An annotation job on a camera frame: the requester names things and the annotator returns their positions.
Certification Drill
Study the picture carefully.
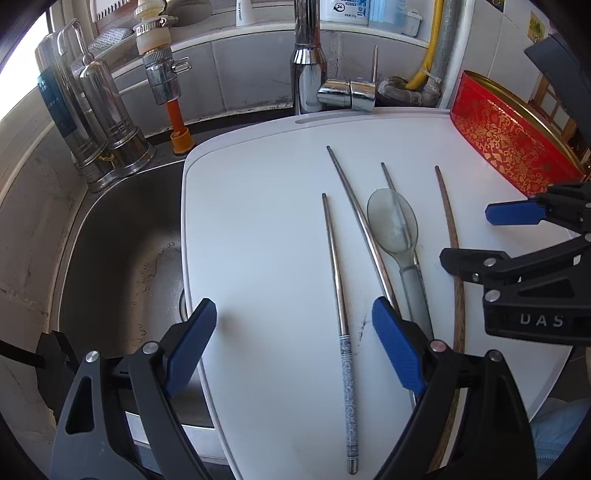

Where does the clear plastic spoon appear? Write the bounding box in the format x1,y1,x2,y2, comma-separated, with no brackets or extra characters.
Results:
367,188,435,340

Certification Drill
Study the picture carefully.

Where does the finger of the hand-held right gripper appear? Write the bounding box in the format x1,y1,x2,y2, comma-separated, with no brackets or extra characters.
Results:
485,182,591,227
440,233,591,284

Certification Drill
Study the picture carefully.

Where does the steel mesh scourer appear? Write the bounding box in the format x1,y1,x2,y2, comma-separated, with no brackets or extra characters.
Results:
88,27,139,51

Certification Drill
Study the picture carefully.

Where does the chrome faucet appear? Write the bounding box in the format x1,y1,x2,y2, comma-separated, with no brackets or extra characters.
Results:
290,0,382,116

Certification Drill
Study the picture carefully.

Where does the light blue jacket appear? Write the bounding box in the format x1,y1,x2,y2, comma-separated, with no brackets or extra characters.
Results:
529,399,578,467

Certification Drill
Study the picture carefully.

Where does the chrome water filter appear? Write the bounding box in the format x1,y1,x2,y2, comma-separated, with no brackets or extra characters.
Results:
34,18,158,193

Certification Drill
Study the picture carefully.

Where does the grey pipe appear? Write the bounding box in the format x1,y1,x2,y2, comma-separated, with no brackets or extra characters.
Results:
427,0,462,109

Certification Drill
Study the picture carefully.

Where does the metal chopstick with patterned handle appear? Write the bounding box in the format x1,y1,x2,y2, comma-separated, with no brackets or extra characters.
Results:
322,193,360,476

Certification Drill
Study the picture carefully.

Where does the wooden chopstick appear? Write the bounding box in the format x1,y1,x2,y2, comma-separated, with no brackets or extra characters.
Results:
427,166,468,472

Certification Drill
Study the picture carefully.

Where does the yellow sticker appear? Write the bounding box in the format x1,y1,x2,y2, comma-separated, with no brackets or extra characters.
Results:
529,11,550,44

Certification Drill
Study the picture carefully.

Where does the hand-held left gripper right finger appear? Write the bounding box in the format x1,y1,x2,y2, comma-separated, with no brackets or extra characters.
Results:
372,296,539,480

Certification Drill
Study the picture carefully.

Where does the grey pipe fitting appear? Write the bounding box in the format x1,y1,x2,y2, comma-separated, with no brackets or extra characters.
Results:
379,76,444,109

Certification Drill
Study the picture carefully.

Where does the yellow pipe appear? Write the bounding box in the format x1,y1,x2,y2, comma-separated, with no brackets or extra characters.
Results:
406,0,446,90

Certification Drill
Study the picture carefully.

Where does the blue translucent bottle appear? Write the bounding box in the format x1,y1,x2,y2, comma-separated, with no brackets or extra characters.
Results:
369,0,407,26

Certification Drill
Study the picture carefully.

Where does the white soap bottle blue label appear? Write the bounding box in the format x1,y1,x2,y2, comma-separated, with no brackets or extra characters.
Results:
318,0,370,25

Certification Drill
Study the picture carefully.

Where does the dark grey panel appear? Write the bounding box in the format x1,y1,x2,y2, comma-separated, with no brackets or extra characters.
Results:
524,34,591,153

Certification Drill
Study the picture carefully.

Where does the white plastic board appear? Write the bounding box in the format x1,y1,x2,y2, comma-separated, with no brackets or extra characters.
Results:
181,107,575,480

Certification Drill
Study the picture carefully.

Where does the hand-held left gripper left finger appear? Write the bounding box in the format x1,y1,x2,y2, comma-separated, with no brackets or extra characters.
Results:
48,298,218,480

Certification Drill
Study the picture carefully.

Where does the steel sink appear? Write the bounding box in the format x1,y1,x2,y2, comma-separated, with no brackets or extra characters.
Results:
58,157,218,430

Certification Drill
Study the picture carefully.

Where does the red round tin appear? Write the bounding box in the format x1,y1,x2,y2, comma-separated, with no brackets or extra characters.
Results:
450,70,588,197

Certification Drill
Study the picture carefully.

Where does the tap valve with orange tube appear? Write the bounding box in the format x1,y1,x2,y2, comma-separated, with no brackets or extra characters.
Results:
134,0,192,153

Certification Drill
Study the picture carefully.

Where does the white tube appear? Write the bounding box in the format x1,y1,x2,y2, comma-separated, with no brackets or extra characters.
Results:
235,0,257,27

